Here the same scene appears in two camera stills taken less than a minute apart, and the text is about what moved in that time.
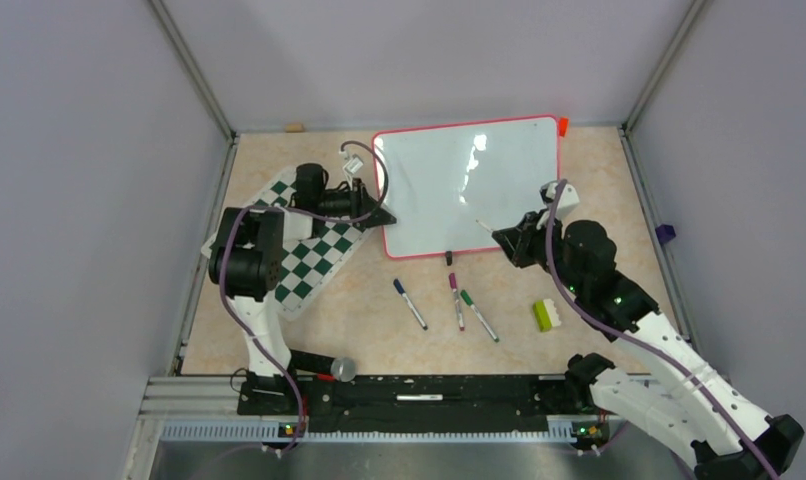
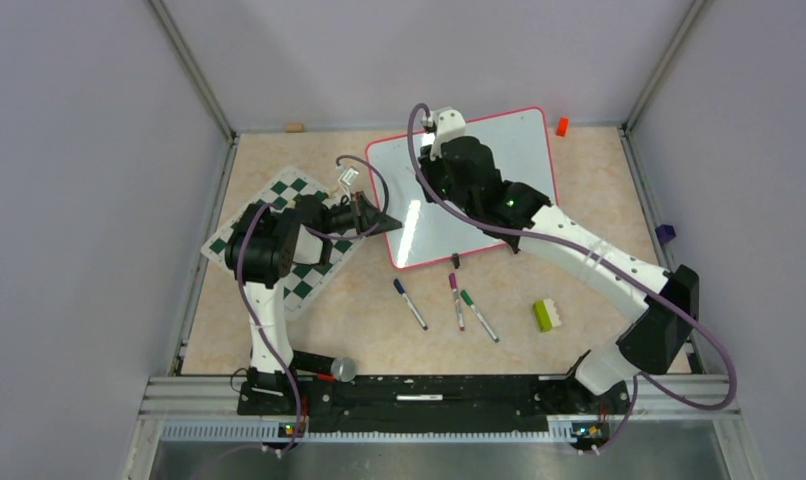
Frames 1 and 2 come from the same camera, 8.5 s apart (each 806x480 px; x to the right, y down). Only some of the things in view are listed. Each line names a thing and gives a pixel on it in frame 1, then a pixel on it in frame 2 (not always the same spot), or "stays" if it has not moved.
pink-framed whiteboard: [450, 187] stays
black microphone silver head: [341, 369] stays
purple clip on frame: [664, 233] stays
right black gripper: [518, 240] → [429, 166]
